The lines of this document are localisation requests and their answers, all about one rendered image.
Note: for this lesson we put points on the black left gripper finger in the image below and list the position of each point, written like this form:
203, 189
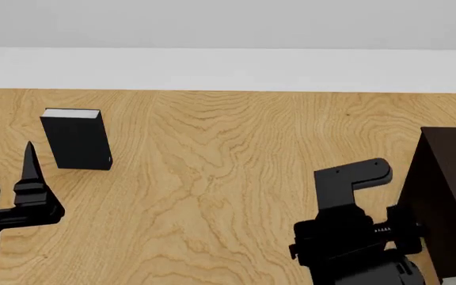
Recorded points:
31, 175

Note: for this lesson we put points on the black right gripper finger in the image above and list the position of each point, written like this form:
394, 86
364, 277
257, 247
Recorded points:
337, 187

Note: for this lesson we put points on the dark brown wooden cabinet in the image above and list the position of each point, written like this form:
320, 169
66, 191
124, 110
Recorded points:
449, 190

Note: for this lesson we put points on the black hardcover book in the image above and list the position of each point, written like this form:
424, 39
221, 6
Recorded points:
79, 142

